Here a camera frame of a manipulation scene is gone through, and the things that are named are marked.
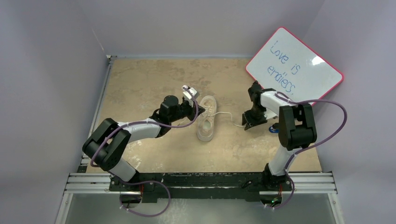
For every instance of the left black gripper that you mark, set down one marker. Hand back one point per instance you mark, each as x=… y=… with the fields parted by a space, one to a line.
x=192 y=110

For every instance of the aluminium frame rail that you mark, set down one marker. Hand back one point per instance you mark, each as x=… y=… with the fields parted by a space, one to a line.
x=134 y=89

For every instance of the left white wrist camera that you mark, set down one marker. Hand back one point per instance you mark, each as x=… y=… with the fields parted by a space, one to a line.
x=189 y=93

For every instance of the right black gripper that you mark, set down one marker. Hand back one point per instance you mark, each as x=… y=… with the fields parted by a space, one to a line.
x=253 y=117

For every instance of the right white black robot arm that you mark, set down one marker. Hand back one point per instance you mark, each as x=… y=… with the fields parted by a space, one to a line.
x=296 y=129

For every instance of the pink framed whiteboard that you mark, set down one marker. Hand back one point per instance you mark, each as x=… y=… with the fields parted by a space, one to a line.
x=288 y=65

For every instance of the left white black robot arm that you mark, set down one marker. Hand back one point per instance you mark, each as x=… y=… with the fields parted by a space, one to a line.
x=108 y=142

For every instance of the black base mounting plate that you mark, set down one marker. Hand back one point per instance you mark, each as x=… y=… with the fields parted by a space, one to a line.
x=249 y=186

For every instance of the beige sneaker shoe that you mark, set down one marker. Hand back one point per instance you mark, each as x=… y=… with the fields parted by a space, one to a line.
x=205 y=129

